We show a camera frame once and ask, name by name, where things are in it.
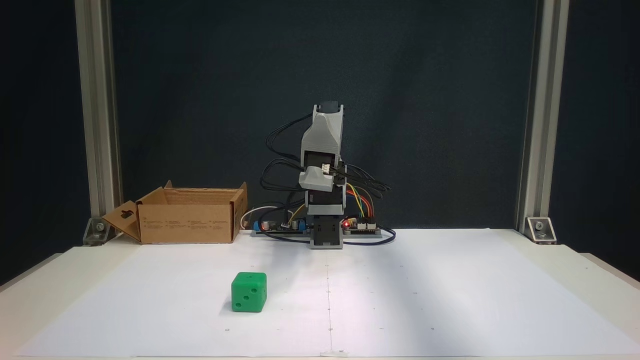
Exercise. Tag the brown cardboard box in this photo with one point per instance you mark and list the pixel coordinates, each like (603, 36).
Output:
(185, 222)

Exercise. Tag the aluminium frame post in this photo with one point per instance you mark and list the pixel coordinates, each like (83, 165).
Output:
(542, 100)
(100, 100)

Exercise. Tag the blue circuit board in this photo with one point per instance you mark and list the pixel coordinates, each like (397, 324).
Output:
(272, 227)

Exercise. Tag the white paper sheet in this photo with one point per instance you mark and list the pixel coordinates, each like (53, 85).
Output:
(450, 300)

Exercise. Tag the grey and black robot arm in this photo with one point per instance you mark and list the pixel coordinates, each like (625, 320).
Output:
(322, 135)

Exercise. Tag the metal corner bracket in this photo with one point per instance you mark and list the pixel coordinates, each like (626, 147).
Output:
(97, 232)
(541, 230)

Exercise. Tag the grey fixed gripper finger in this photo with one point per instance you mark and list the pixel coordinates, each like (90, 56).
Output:
(316, 183)

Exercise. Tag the green die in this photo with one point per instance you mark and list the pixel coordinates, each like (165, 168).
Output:
(248, 295)

